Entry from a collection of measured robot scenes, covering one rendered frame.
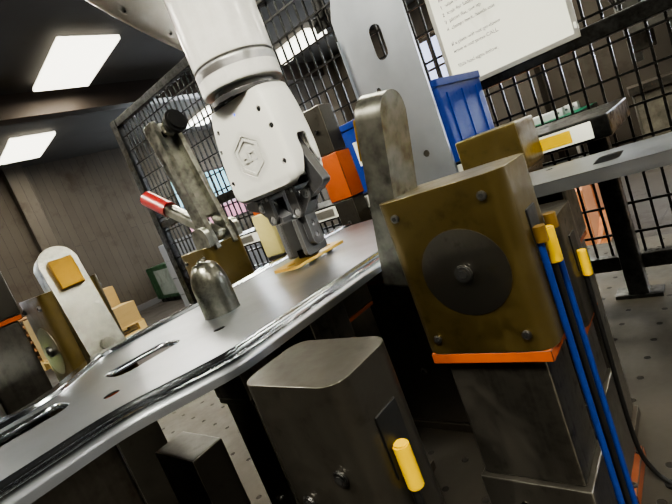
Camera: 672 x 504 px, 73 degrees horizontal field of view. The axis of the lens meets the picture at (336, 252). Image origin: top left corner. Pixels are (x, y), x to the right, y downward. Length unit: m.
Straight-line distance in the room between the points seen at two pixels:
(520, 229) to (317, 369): 0.14
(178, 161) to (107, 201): 9.64
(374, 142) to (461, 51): 0.65
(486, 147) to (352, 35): 0.26
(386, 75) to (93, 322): 0.49
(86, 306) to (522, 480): 0.41
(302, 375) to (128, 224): 10.06
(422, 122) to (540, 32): 0.31
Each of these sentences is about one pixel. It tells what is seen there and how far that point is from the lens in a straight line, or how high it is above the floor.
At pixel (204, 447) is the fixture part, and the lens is 0.39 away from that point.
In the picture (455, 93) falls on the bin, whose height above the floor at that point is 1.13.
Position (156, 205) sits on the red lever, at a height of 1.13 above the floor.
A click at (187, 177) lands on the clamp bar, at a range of 0.60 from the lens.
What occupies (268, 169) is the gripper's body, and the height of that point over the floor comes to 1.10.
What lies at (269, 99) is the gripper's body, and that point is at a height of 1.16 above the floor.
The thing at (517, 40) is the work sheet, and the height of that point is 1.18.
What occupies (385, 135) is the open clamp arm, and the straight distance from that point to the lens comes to 0.31.
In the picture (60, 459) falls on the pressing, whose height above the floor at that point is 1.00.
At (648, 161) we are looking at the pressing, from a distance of 0.45.
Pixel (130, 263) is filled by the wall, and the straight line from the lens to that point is 10.14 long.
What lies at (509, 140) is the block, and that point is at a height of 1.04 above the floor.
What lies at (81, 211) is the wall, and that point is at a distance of 10.07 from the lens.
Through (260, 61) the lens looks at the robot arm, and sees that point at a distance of 0.47.
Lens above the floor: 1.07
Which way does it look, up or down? 9 degrees down
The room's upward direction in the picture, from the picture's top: 21 degrees counter-clockwise
